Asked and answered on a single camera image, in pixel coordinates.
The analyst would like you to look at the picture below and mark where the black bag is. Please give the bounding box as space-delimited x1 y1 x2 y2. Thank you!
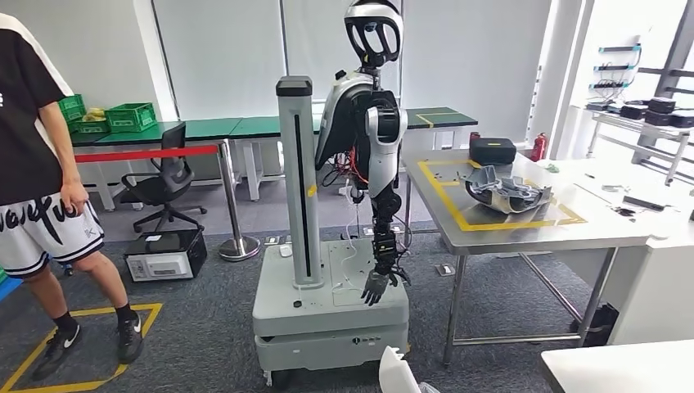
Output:
568 301 620 349

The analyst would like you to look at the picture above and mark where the dark grey parked robot hand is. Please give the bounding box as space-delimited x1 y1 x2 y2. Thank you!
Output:
359 268 413 308

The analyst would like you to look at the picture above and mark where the white charger table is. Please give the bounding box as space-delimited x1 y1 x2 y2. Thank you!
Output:
584 102 694 187

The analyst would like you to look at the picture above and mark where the chrome stanchion post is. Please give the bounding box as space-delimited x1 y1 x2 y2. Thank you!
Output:
216 139 263 263

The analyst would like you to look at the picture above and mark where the green plastic crate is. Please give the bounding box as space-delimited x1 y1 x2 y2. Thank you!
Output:
104 102 159 134
57 94 88 124
67 118 111 136

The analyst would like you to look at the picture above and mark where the wall cable shelf unit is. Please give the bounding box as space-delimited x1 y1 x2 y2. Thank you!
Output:
588 43 644 105

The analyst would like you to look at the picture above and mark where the white desk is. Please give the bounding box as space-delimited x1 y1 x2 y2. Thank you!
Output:
535 156 694 346

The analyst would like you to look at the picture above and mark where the black white power unit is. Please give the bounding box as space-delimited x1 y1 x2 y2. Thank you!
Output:
124 228 209 283

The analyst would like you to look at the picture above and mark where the red barrier belt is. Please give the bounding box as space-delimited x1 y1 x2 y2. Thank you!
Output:
74 143 220 165

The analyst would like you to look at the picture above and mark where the red fire extinguisher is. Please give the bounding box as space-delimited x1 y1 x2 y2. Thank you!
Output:
530 132 548 163

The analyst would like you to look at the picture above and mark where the person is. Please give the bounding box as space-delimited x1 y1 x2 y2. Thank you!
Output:
0 12 146 384

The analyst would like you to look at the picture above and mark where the white car body part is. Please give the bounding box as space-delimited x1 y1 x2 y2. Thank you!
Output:
377 345 423 393

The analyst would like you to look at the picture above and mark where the black office chair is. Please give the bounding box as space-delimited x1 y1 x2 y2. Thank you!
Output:
119 121 210 235

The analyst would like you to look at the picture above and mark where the grey wheel arch car part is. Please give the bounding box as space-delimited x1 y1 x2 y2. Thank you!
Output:
464 165 555 216

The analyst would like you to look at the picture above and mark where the grey robot lift column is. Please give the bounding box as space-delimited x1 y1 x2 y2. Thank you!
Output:
274 75 326 290

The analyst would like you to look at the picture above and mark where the black case yellow mark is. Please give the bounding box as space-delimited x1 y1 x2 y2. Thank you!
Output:
468 136 518 166

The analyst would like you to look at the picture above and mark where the black bar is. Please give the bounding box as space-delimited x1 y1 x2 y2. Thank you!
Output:
622 194 667 213

